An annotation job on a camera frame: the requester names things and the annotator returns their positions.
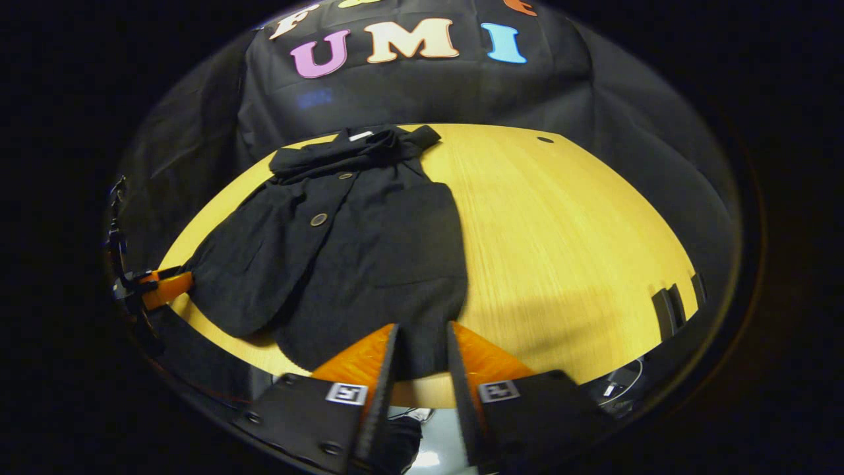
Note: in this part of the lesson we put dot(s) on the black button jacket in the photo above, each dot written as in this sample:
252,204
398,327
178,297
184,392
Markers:
369,264

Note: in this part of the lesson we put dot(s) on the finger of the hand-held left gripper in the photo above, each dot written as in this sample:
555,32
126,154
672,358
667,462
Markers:
165,287

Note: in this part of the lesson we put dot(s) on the black backdrop cloth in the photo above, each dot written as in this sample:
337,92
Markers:
428,92

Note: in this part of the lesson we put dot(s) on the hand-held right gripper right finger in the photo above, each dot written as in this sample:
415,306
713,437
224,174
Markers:
461,409

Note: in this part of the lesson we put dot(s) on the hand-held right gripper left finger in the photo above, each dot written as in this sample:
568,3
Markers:
382,409

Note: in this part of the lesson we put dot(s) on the black slatted object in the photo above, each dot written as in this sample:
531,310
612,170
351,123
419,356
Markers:
663,313

